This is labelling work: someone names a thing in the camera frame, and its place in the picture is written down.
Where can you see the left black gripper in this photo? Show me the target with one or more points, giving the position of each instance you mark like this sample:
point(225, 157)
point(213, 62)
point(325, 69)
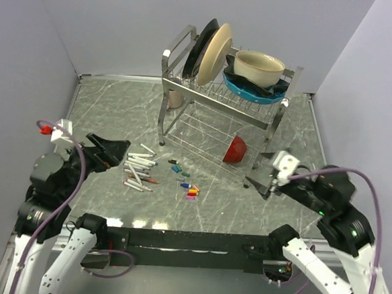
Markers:
point(105, 153)

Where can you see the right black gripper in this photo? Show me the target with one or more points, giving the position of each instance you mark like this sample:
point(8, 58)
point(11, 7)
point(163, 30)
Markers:
point(264, 189)

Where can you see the black marker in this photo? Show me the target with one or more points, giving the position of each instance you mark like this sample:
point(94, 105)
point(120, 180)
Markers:
point(148, 149)

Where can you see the dark red marker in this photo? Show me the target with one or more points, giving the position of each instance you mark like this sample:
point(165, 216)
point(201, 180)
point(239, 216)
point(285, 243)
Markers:
point(144, 179)

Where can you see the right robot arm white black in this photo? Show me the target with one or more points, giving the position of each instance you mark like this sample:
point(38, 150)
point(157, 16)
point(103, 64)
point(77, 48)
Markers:
point(328, 193)

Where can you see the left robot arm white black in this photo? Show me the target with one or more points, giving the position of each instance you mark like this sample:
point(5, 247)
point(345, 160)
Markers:
point(54, 182)

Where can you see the pink cup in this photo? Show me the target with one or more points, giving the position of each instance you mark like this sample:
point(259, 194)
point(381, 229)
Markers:
point(175, 99)

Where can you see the red bowl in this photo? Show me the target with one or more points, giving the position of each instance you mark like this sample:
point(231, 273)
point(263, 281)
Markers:
point(236, 151)

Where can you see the black base beam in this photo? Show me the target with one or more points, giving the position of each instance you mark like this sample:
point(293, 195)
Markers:
point(248, 253)

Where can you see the stainless steel dish rack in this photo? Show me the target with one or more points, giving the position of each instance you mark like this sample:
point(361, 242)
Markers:
point(211, 115)

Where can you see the blue dotted dish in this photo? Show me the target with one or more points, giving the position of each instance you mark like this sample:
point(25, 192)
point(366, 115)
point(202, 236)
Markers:
point(250, 97)

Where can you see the black plate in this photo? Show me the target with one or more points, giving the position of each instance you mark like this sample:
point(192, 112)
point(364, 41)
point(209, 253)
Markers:
point(191, 67)

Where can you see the cream ceramic bowl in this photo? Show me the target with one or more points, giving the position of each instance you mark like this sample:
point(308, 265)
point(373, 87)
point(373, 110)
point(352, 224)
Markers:
point(261, 69)

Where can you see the beige plate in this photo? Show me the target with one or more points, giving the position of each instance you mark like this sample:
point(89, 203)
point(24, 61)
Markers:
point(215, 55)

